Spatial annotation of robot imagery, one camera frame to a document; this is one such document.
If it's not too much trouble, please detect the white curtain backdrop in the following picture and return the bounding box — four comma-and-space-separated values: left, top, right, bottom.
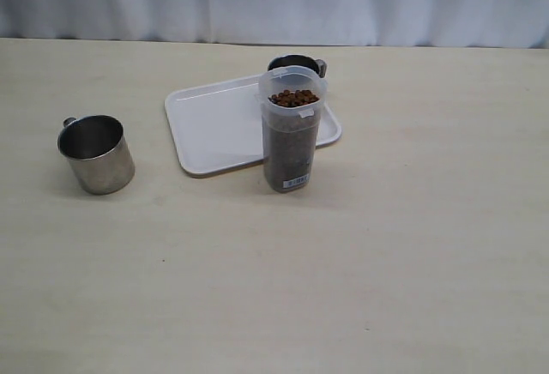
1, 0, 548, 48

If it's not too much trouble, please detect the clear plastic tall container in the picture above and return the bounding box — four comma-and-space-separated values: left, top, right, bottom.
258, 65, 327, 193

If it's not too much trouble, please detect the white plastic tray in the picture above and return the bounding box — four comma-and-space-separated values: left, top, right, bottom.
165, 74, 342, 177

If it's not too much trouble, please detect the steel mug with kibble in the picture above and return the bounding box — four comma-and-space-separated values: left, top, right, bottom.
268, 54, 328, 78

